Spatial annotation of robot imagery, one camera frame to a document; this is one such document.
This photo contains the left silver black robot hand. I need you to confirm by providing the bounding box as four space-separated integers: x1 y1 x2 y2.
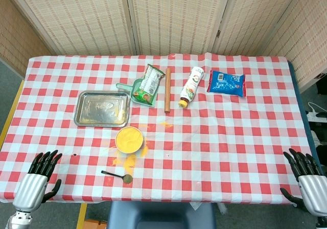
12 149 63 213

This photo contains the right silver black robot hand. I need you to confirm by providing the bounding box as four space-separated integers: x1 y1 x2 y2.
280 148 327 217

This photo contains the black spoon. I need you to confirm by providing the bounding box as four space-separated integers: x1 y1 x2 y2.
101 170 133 184

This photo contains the rectangular metal tray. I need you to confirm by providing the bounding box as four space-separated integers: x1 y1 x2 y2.
74 90 131 128

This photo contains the beige bowl of yellow powder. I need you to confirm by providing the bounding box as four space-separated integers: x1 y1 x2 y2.
114 126 144 154

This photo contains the orange box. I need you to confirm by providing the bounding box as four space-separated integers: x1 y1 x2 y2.
83 218 108 229

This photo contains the white power strip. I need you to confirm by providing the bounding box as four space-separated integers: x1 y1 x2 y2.
306 111 327 123

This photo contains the red white checkered tablecloth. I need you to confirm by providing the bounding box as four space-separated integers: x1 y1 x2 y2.
0 53 316 204

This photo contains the spilled yellow powder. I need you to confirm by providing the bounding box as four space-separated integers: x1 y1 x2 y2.
108 121 174 176

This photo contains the blue padded seat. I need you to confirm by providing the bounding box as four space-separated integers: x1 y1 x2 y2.
106 200 217 229

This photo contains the green plastic scoop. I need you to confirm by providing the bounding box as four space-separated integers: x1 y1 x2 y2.
116 78 158 108

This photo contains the blue snack bag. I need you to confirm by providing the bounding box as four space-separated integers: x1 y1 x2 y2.
206 70 247 98

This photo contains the green snack bag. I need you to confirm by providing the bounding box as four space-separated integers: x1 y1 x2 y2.
132 64 166 104

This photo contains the white bottle with yellow cap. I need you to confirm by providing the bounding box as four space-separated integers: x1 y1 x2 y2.
178 66 205 109

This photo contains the wooden rolling pin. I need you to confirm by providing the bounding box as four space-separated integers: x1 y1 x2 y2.
164 67 172 113

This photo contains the woven folding screen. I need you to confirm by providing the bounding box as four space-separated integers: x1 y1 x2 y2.
0 0 327 91

